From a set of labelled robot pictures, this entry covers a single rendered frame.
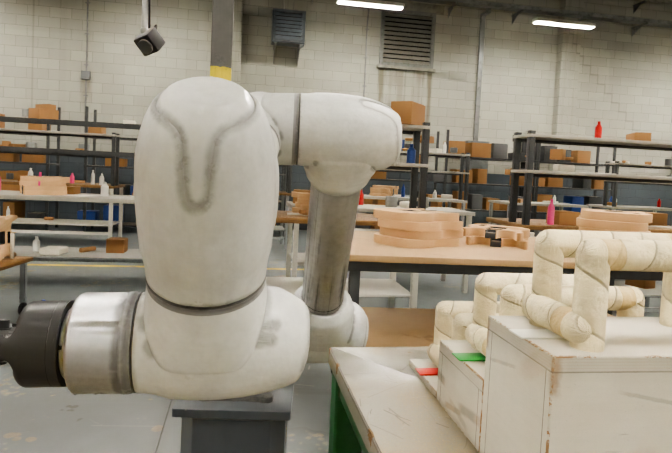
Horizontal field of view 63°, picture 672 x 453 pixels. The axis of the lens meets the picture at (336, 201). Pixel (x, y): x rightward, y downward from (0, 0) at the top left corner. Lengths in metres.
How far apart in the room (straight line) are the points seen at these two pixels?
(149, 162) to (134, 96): 11.52
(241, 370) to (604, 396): 0.35
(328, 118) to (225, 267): 0.57
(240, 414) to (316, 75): 10.81
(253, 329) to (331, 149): 0.54
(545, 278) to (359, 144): 0.44
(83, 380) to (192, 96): 0.26
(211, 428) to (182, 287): 1.00
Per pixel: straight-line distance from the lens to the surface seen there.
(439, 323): 0.98
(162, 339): 0.48
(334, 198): 1.06
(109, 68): 12.10
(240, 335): 0.48
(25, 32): 12.62
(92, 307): 0.52
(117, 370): 0.51
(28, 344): 0.53
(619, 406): 0.63
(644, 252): 0.62
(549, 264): 0.66
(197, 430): 1.44
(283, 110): 0.96
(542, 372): 0.60
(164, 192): 0.41
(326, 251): 1.16
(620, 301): 0.81
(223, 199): 0.40
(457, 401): 0.81
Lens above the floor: 1.27
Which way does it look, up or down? 3 degrees down
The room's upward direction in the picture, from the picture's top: 3 degrees clockwise
